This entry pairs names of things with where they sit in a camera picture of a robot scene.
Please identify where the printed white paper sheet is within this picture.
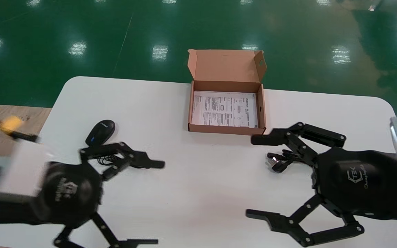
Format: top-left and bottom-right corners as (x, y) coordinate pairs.
(191, 90), (258, 128)

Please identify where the brown open cardboard box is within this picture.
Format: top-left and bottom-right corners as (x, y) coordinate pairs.
(187, 49), (267, 135)

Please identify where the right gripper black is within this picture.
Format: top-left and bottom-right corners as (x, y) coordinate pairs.
(246, 122), (397, 247)

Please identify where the black power cable with plug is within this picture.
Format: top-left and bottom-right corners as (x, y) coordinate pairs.
(267, 150), (310, 173)

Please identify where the left wrist grey camera box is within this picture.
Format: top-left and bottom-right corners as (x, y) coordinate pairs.
(0, 141), (50, 204)

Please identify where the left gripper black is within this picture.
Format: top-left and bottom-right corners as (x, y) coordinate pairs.
(0, 142), (165, 248)

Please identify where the black wired computer mouse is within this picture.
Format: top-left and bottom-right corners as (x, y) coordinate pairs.
(85, 120), (121, 166)

